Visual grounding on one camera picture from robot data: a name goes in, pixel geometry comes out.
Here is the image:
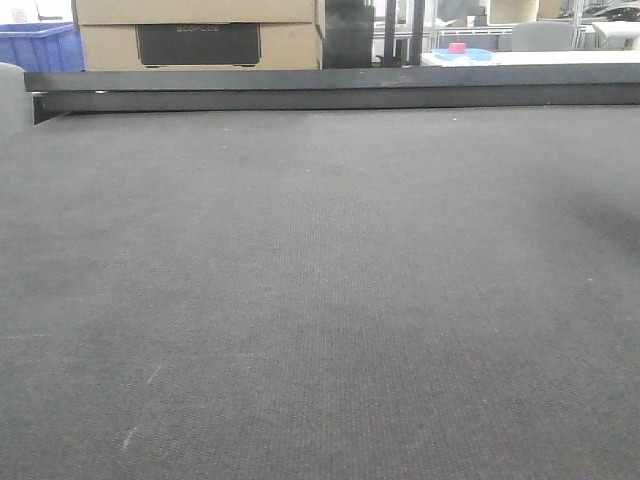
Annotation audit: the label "dark grey conveyor belt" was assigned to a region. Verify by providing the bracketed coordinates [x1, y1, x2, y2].
[1, 107, 639, 479]

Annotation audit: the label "lower cardboard box black print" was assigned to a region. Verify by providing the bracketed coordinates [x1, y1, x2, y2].
[80, 23, 322, 71]

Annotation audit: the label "upper cardboard box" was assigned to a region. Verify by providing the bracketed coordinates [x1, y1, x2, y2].
[74, 0, 324, 25]

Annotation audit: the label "grey conveyor end cover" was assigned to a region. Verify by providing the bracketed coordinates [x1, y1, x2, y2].
[0, 63, 34, 140]

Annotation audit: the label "black stacked bins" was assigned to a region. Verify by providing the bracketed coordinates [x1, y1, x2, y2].
[323, 0, 375, 69]

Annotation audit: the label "blue shallow tray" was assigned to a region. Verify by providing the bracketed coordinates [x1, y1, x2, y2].
[432, 48, 493, 62]

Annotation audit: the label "red tape roll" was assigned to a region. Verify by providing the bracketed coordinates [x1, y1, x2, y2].
[448, 42, 467, 55]

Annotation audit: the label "grey office chair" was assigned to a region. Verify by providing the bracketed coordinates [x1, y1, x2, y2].
[498, 21, 573, 52]

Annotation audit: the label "white background table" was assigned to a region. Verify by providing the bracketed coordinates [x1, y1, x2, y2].
[421, 48, 639, 67]

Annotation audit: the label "blue plastic crate background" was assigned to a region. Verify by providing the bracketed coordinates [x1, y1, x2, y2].
[1, 22, 85, 72]

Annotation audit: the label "black metal post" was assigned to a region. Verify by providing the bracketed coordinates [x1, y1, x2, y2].
[382, 0, 426, 67]

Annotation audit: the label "black conveyor side rail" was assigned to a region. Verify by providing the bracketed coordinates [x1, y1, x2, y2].
[24, 63, 639, 114]

